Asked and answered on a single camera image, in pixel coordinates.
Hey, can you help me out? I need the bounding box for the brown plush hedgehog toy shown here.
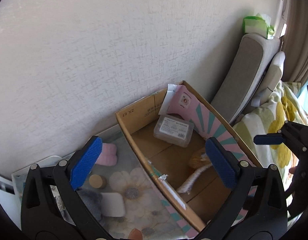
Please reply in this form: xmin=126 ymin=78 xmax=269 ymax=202
xmin=188 ymin=148 xmax=211 ymax=170

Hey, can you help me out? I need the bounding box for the white square plastic container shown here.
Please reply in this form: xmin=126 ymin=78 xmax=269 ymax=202
xmin=100 ymin=192 xmax=126 ymax=217

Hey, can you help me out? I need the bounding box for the yellow green floral bedding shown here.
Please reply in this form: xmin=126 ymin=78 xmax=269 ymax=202
xmin=234 ymin=81 xmax=308 ymax=189

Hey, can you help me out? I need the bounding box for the white pillow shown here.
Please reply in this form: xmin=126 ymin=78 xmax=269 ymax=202
xmin=251 ymin=51 xmax=286 ymax=107

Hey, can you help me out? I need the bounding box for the clear plastic labelled box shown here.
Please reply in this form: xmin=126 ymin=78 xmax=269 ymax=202
xmin=153 ymin=114 xmax=194 ymax=148

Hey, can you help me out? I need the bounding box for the pink patterned cardboard box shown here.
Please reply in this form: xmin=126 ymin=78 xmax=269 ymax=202
xmin=115 ymin=81 xmax=260 ymax=238

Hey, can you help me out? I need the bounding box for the floral blue table cloth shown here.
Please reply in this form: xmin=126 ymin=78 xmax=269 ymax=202
xmin=76 ymin=137 xmax=198 ymax=239

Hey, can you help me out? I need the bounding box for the grey upholstered headboard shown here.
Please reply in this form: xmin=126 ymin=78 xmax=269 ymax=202
xmin=211 ymin=33 xmax=280 ymax=124

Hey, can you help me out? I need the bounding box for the brown curtain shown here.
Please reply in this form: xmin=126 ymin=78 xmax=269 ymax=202
xmin=282 ymin=0 xmax=308 ymax=84

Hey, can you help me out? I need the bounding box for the green tissue pack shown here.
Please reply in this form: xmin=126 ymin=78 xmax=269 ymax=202
xmin=242 ymin=13 xmax=275 ymax=40

